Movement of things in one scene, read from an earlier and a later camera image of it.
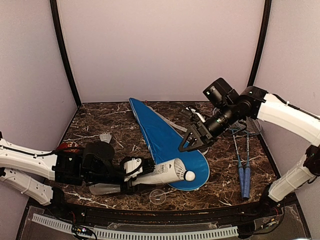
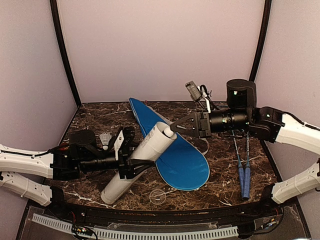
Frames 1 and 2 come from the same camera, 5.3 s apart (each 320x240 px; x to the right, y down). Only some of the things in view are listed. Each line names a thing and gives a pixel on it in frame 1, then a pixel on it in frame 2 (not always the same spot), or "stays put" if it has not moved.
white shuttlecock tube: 174,170 → 151,148
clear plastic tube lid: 157,196 stays put
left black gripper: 129,189 → 124,153
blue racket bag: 165,142 stays put
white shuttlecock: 105,137 stays put
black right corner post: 263,38 stays put
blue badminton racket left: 236,125 stays put
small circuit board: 82,230 stays put
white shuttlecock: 181,171 → 169,133
